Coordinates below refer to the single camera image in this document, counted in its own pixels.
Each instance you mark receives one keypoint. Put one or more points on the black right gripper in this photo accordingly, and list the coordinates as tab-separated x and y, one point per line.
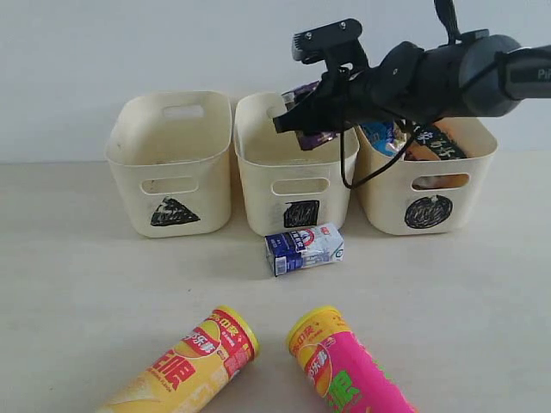
347	99

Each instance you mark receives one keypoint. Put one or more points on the purple small box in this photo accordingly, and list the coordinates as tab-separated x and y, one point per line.
307	142

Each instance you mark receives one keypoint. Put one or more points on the blue instant noodle bag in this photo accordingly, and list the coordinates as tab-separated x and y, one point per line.
384	137

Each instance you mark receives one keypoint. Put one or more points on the orange instant noodle bag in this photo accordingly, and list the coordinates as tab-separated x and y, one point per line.
436	144

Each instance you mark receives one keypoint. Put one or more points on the blue white milk carton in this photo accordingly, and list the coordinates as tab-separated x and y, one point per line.
291	251

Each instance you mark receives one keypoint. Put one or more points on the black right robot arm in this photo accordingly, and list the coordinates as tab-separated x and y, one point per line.
485	78

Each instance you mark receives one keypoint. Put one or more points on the cream bin square mark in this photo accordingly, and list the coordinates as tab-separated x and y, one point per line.
284	187

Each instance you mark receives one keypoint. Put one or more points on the cream bin circle mark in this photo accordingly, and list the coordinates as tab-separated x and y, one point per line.
424	197

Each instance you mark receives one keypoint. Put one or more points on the cream bin triangle mark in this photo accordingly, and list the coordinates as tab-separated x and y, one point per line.
169	156

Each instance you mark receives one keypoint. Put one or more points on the pink Lays chip can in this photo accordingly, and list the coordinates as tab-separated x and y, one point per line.
339	367

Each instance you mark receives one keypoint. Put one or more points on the yellow Lays chip can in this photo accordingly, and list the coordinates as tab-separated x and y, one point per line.
187	376

